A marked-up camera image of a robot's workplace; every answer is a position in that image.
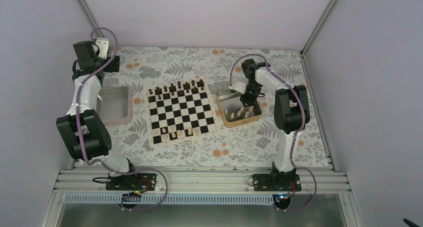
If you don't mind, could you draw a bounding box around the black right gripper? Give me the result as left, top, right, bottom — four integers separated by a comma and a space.
240, 81, 262, 107

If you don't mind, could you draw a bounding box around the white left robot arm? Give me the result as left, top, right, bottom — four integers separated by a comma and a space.
56, 37, 139, 190

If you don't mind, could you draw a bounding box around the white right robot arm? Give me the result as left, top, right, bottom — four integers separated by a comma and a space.
240, 59, 310, 191

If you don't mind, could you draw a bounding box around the gold metal tin tray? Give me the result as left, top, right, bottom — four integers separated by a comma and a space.
216, 89, 262, 128

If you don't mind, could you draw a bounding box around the pink tin lid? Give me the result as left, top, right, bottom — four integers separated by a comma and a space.
96, 86, 133, 127

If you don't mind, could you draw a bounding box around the floral patterned table mat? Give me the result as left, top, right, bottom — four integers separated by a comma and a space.
79, 47, 331, 169

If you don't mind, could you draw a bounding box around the black white chessboard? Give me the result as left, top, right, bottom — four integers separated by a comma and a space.
143, 78, 220, 148

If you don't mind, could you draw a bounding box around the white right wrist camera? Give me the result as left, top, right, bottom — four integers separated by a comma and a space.
229, 82, 246, 94

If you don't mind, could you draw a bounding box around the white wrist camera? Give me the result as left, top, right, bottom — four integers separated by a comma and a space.
95, 37, 110, 59
229, 82, 246, 94

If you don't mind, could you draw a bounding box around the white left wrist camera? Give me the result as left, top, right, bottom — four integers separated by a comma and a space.
95, 37, 110, 59

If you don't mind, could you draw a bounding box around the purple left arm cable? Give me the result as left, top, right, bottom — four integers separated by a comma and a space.
75, 27, 169, 212

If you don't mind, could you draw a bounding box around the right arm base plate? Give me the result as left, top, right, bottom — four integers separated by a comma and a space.
252, 174, 302, 192

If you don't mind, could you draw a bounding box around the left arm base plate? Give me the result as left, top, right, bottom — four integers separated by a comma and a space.
106, 173, 157, 192

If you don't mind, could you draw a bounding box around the aluminium rail frame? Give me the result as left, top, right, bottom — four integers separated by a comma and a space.
53, 167, 352, 194

